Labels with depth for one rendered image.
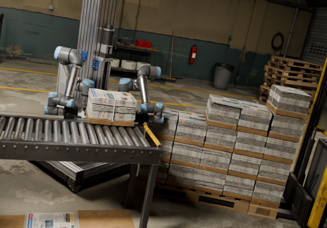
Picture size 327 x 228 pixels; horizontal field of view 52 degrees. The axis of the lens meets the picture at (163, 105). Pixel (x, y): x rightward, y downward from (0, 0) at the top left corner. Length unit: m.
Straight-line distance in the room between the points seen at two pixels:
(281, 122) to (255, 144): 0.32
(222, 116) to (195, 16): 7.30
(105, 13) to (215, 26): 7.46
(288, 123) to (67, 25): 7.25
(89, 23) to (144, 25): 6.48
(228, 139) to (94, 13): 1.76
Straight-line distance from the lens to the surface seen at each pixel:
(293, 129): 3.40
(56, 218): 3.05
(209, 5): 10.50
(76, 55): 2.90
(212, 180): 3.46
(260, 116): 3.29
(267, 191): 3.59
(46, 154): 2.38
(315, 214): 3.60
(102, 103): 2.75
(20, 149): 2.37
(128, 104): 2.80
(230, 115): 3.25
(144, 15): 9.84
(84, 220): 3.04
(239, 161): 3.42
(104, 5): 3.40
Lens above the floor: 1.72
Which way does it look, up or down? 14 degrees down
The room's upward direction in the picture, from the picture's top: 11 degrees clockwise
